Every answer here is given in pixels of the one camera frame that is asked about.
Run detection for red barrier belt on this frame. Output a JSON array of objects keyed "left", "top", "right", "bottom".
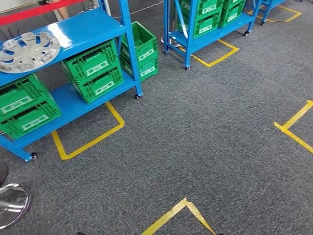
[{"left": 0, "top": 0, "right": 82, "bottom": 26}]

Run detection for chrome stanchion post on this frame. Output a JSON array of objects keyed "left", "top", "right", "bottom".
[{"left": 0, "top": 183, "right": 31, "bottom": 231}]

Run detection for silver wheel hubcap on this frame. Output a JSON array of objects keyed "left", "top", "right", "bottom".
[{"left": 0, "top": 31, "right": 61, "bottom": 74}]

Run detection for yellow floor tape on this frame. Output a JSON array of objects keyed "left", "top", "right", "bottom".
[
  {"left": 273, "top": 99, "right": 313, "bottom": 155},
  {"left": 51, "top": 101, "right": 125, "bottom": 161},
  {"left": 140, "top": 197, "right": 217, "bottom": 235},
  {"left": 180, "top": 39, "right": 240, "bottom": 68},
  {"left": 248, "top": 4, "right": 302, "bottom": 24}
]

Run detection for black stanchion post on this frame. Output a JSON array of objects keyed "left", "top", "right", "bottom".
[{"left": 0, "top": 161, "right": 9, "bottom": 188}]

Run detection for chrome round base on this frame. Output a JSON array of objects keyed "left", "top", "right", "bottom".
[{"left": 161, "top": 34, "right": 183, "bottom": 49}]

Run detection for white floor cable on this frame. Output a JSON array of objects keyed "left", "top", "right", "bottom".
[{"left": 112, "top": 0, "right": 164, "bottom": 20}]

